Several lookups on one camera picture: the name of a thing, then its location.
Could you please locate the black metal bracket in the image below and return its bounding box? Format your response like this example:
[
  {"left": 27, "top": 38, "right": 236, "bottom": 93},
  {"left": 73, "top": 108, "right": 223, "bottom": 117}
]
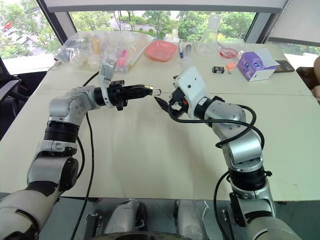
[{"left": 84, "top": 212, "right": 103, "bottom": 238}]

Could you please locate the heap of clear plastic bags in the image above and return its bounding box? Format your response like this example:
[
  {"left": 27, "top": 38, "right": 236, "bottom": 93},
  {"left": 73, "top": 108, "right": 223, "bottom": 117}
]
[{"left": 53, "top": 31, "right": 155, "bottom": 74}]

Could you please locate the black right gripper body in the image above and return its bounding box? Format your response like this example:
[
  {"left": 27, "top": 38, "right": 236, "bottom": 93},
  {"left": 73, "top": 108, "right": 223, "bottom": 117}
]
[{"left": 168, "top": 87, "right": 189, "bottom": 115}]

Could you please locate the silver right robot leg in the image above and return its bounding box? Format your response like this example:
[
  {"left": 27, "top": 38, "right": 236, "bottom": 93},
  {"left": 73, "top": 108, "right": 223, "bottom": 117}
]
[{"left": 173, "top": 199, "right": 209, "bottom": 240}]

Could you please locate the looped black right wrist cable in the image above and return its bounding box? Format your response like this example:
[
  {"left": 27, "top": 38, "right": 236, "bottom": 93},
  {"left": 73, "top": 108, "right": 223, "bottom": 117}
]
[{"left": 166, "top": 98, "right": 266, "bottom": 149}]

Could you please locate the white roller blind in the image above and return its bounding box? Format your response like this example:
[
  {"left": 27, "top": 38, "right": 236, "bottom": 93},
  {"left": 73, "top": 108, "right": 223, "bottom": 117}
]
[
  {"left": 267, "top": 0, "right": 320, "bottom": 47},
  {"left": 44, "top": 0, "right": 290, "bottom": 13}
]

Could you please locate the yellow bottle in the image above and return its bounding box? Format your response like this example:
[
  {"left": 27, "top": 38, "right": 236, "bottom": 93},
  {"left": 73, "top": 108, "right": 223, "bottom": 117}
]
[{"left": 92, "top": 33, "right": 102, "bottom": 55}]

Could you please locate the black smartphone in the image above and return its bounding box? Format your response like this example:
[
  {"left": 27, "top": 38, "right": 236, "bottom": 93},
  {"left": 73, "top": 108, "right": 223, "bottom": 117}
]
[{"left": 273, "top": 59, "right": 296, "bottom": 74}]

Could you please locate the short black left arm cable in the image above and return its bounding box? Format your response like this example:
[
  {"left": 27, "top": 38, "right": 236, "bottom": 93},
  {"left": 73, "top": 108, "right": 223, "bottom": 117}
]
[{"left": 74, "top": 136, "right": 86, "bottom": 182}]

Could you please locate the pink plastic bowl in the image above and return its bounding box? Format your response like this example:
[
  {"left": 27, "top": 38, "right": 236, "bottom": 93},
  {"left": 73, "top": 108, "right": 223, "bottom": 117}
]
[{"left": 145, "top": 40, "right": 179, "bottom": 63}]

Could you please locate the silver robot leg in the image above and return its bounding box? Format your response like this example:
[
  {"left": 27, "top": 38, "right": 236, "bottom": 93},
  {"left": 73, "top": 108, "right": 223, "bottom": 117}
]
[
  {"left": 103, "top": 198, "right": 148, "bottom": 236},
  {"left": 173, "top": 199, "right": 209, "bottom": 240}
]

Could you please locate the clear glass conical flask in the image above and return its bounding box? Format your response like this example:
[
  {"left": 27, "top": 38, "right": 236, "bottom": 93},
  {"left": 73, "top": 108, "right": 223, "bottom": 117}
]
[{"left": 195, "top": 13, "right": 223, "bottom": 58}]

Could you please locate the black office chair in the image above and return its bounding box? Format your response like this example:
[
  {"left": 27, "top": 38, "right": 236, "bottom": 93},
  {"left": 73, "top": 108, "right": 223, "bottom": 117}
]
[{"left": 0, "top": 56, "right": 34, "bottom": 141}]

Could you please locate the purple and white carton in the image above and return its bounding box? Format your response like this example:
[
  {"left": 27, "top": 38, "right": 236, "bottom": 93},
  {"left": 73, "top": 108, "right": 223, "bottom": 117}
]
[{"left": 236, "top": 48, "right": 281, "bottom": 83}]

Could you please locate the pink marker in bag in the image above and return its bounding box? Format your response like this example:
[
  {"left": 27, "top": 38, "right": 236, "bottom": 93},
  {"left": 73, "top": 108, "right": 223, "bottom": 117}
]
[{"left": 117, "top": 49, "right": 129, "bottom": 69}]

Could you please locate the silver left robot leg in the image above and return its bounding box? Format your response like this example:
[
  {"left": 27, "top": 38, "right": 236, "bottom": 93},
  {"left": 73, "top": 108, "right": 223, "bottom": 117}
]
[{"left": 103, "top": 198, "right": 148, "bottom": 236}]

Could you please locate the red petri dish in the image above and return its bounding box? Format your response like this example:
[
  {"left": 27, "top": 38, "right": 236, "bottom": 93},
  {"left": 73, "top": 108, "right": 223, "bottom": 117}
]
[{"left": 219, "top": 47, "right": 240, "bottom": 60}]

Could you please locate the brass padlock with silver shackle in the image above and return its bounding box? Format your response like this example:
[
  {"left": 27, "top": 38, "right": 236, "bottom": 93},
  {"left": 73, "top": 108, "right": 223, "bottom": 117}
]
[{"left": 143, "top": 84, "right": 163, "bottom": 97}]

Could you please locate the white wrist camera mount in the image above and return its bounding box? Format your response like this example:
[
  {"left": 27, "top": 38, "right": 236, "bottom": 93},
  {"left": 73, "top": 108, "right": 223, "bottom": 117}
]
[
  {"left": 172, "top": 66, "right": 210, "bottom": 120},
  {"left": 98, "top": 59, "right": 118, "bottom": 109}
]

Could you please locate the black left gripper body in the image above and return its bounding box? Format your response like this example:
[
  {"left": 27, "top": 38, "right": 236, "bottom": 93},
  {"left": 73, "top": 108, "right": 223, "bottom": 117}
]
[{"left": 107, "top": 79, "right": 129, "bottom": 111}]

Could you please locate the black right shoulder cable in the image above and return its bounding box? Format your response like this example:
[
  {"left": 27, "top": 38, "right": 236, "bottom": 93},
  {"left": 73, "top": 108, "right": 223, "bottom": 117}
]
[{"left": 213, "top": 170, "right": 232, "bottom": 240}]

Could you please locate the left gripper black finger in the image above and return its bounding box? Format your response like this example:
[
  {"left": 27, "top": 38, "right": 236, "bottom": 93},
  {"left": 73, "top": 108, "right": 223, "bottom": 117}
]
[
  {"left": 124, "top": 84, "right": 148, "bottom": 93},
  {"left": 124, "top": 91, "right": 152, "bottom": 100}
]

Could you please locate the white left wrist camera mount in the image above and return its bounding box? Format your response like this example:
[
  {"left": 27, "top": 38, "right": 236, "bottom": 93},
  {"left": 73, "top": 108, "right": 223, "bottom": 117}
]
[{"left": 98, "top": 59, "right": 118, "bottom": 109}]

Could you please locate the long black left arm cable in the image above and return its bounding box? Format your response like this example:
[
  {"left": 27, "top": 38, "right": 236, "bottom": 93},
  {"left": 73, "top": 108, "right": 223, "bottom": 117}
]
[{"left": 70, "top": 71, "right": 101, "bottom": 240}]

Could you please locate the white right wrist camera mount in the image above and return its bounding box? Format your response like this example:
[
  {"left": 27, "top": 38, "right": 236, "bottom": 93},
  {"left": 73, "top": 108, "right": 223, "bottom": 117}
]
[{"left": 172, "top": 66, "right": 210, "bottom": 120}]

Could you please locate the white cord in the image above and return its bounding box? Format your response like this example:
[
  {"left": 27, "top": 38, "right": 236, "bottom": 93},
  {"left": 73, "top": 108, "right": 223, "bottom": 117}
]
[{"left": 201, "top": 199, "right": 210, "bottom": 227}]

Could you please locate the dark brown chair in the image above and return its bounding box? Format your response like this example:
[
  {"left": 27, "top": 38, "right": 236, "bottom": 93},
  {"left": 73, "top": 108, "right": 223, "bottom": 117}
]
[{"left": 295, "top": 66, "right": 316, "bottom": 91}]

